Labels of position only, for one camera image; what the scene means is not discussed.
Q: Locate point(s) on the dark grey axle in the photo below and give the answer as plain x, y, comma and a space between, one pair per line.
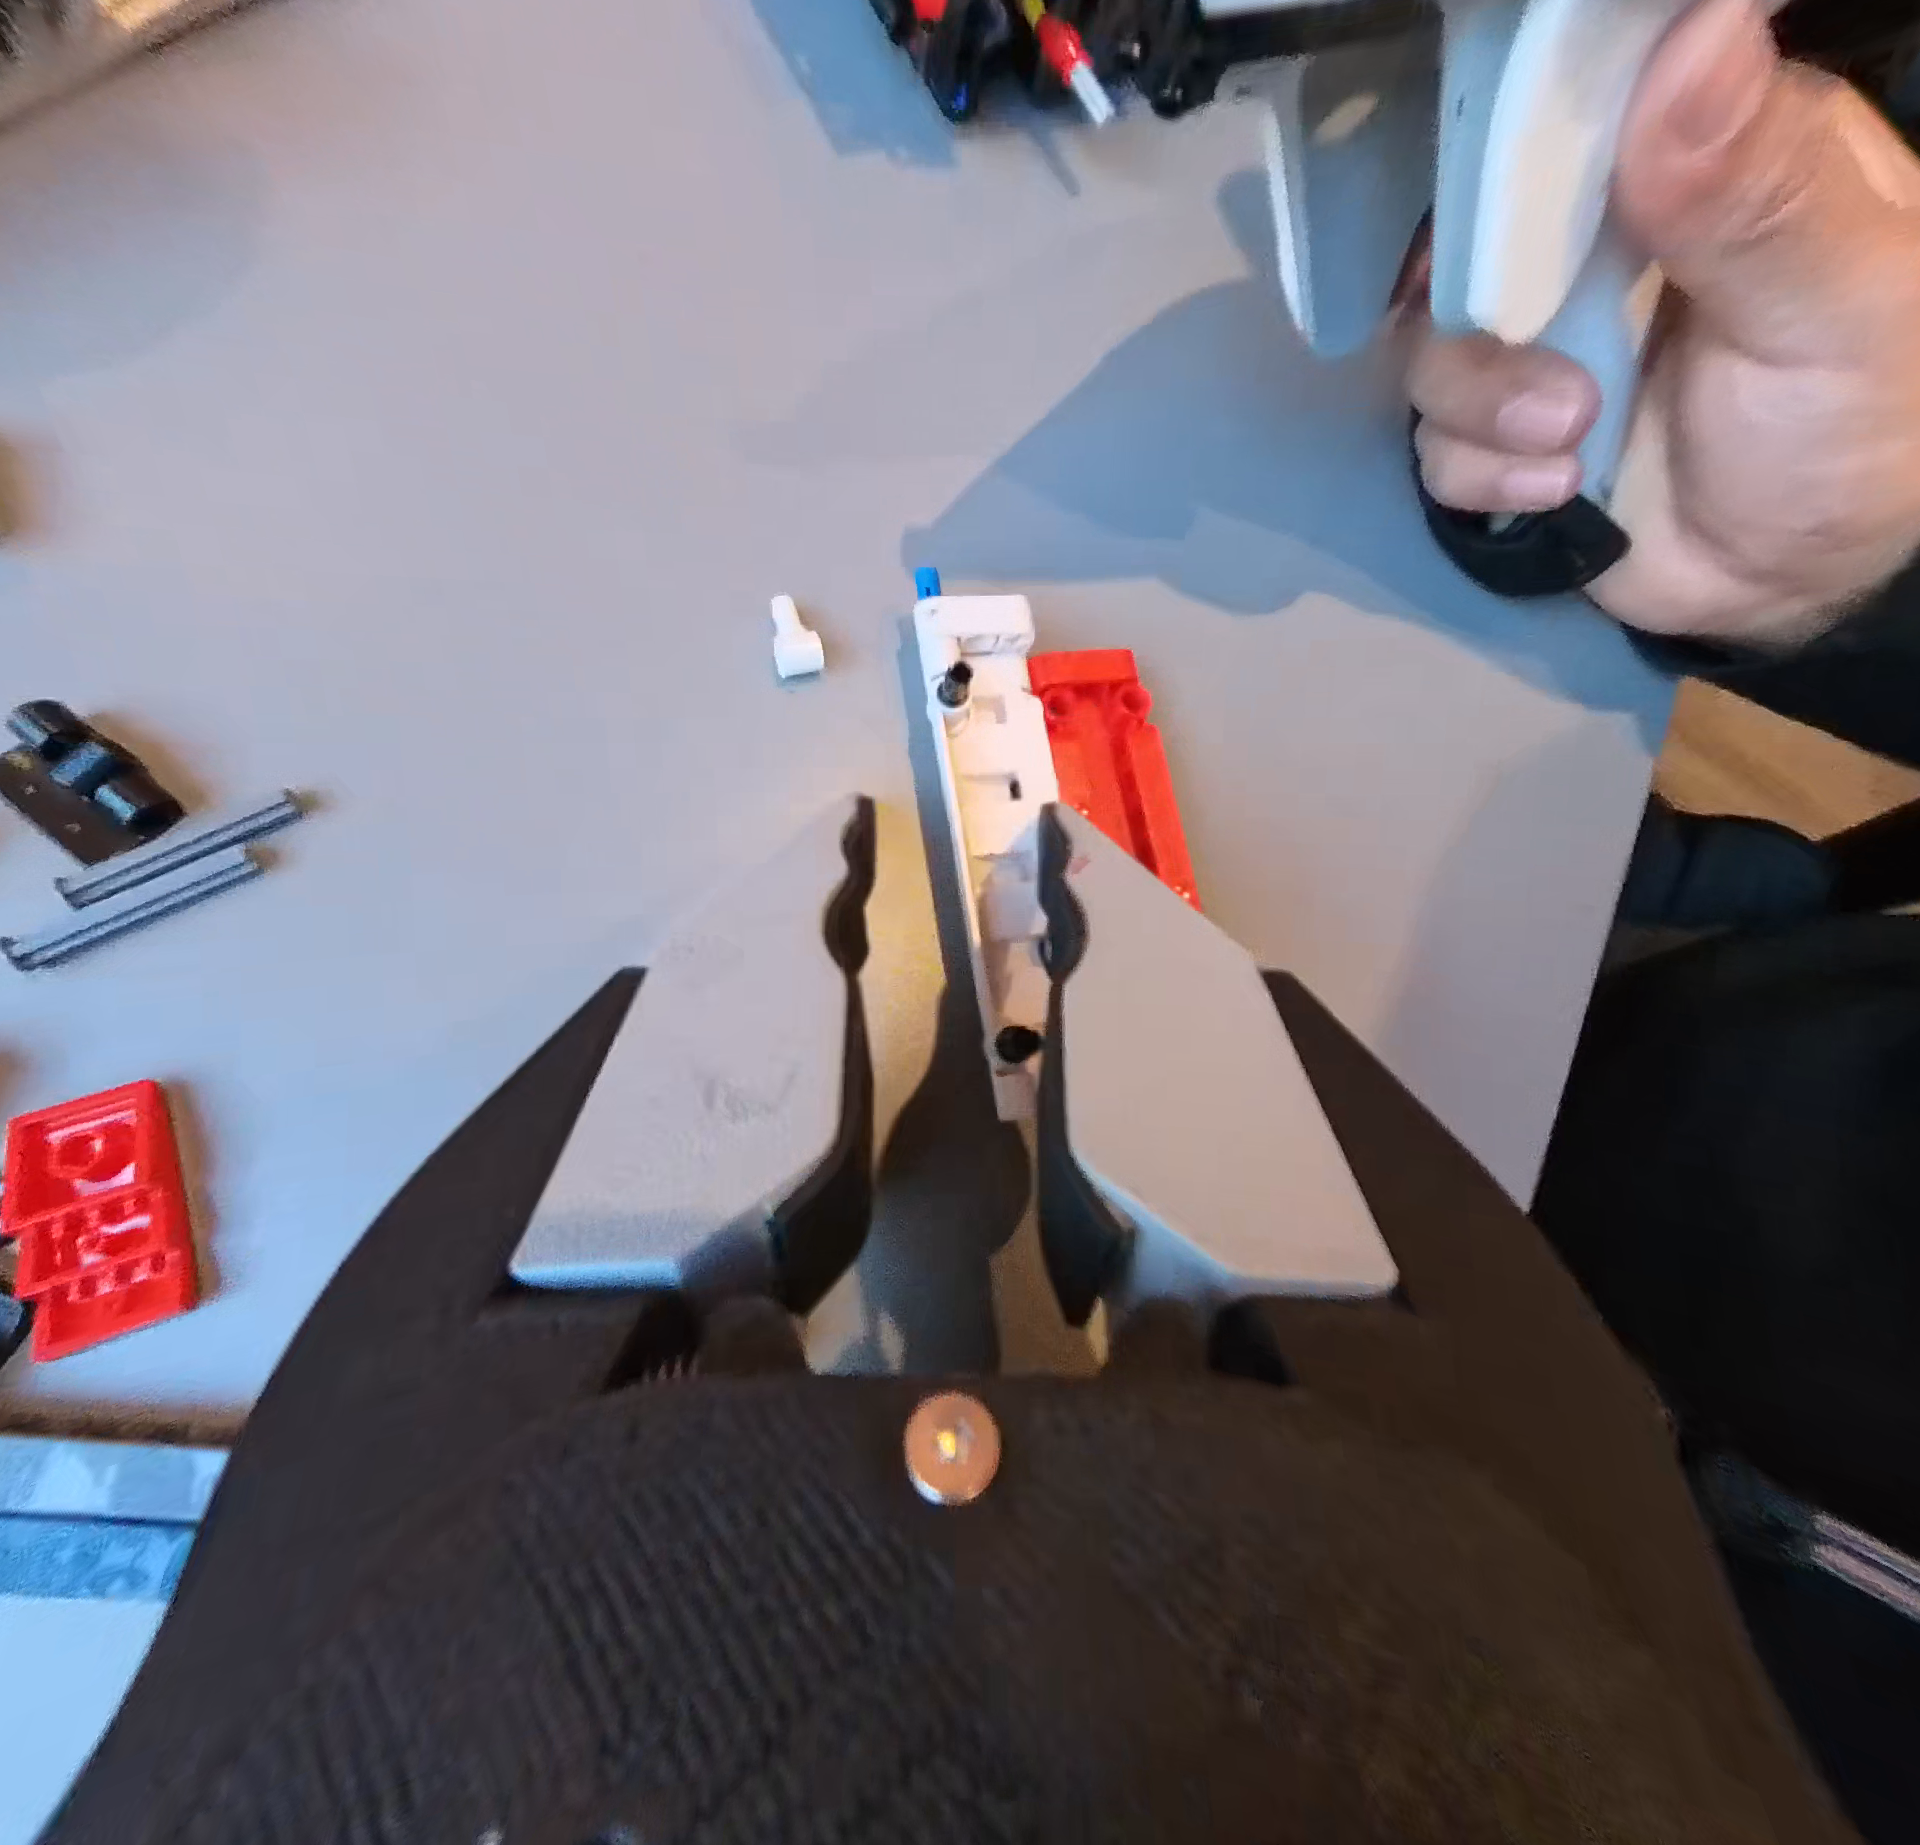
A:
180, 849
134, 912

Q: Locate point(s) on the person's right forearm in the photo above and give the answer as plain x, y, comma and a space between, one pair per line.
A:
1829, 689

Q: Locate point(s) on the red brick panel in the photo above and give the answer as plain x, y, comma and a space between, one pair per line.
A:
1110, 765

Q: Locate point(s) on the large red slope plate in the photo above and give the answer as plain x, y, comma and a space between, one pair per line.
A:
88, 1147

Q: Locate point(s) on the black pin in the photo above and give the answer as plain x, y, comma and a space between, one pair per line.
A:
951, 684

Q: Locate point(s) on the black connector piece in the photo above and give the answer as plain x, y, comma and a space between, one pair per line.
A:
82, 796

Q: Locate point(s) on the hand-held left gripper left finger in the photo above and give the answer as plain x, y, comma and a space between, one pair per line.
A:
704, 1125

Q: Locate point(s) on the white brick panel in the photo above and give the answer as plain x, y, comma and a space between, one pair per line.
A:
982, 765

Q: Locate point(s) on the person's right hand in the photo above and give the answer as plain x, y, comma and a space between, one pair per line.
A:
1770, 375

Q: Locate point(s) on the toy brick car assembly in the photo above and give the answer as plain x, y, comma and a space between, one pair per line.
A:
974, 2

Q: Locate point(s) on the person's body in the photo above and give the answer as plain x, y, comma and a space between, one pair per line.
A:
1725, 1125

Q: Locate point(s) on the small white connector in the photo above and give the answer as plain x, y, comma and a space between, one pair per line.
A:
794, 641

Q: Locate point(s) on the grey desk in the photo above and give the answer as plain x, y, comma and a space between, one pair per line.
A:
448, 449

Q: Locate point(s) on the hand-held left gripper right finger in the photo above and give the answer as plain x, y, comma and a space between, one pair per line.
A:
1200, 1125

